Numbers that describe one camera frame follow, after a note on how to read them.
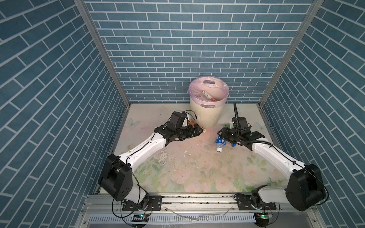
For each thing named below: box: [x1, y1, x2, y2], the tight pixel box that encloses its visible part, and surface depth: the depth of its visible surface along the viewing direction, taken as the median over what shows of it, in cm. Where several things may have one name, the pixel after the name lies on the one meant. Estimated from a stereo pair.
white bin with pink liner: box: [187, 75, 230, 129], surface depth 98 cm
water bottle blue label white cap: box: [214, 135, 227, 153], surface depth 83 cm
